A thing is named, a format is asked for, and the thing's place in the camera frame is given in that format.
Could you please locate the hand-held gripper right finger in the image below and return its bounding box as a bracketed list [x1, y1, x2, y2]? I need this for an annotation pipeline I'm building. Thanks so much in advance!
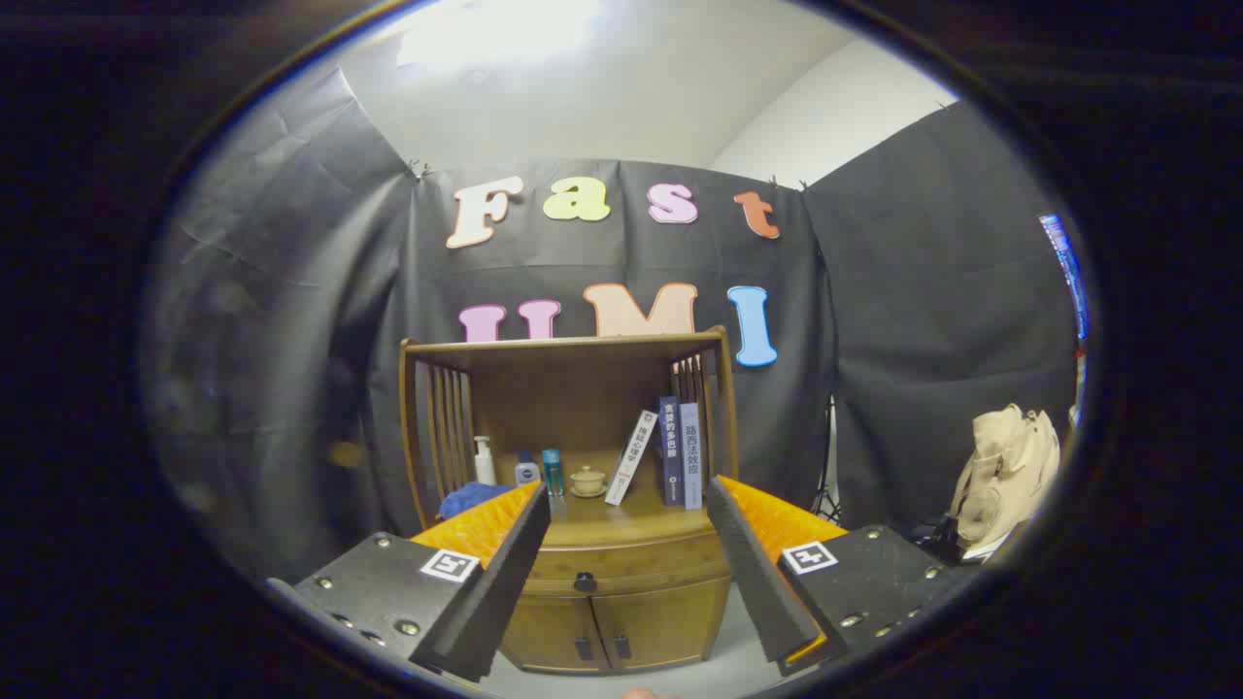
[704, 475, 972, 678]

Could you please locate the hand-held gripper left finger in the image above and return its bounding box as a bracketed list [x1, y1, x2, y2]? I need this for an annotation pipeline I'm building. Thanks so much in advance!
[267, 481, 553, 683]

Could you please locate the wooden drawer with black knob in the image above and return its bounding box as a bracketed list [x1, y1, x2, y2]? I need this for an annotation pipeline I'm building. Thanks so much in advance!
[529, 532, 731, 596]

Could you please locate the wooden cabinet door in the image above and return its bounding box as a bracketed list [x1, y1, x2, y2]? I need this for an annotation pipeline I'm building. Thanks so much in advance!
[500, 592, 611, 673]
[592, 575, 731, 669]

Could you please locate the wooden countertop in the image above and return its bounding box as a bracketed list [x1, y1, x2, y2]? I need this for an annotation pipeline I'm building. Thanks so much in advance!
[437, 481, 722, 550]

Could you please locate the wooden cabinet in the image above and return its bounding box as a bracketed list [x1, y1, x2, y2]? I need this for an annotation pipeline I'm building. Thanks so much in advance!
[398, 325, 739, 676]

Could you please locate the blue towel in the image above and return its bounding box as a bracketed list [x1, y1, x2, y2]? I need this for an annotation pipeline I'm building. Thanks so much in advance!
[437, 482, 517, 520]

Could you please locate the light purple book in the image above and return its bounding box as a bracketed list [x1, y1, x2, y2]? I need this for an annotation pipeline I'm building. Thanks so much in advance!
[679, 402, 703, 511]

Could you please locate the dark blue book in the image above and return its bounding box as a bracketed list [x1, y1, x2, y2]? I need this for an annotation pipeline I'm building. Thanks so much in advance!
[658, 395, 686, 507]

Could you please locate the white book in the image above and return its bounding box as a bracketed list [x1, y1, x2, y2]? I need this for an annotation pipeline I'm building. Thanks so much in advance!
[604, 409, 660, 507]

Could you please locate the black floor equipment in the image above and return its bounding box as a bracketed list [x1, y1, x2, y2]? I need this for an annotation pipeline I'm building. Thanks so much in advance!
[913, 515, 977, 566]

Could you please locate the beige bag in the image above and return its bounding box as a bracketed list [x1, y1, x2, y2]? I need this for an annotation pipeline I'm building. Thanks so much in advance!
[947, 403, 1061, 564]

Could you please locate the black backdrop cloth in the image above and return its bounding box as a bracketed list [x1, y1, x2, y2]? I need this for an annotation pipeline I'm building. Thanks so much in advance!
[146, 63, 1084, 583]

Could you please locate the blue striped panel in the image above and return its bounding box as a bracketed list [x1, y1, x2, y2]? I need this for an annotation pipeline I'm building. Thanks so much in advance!
[1037, 214, 1089, 341]

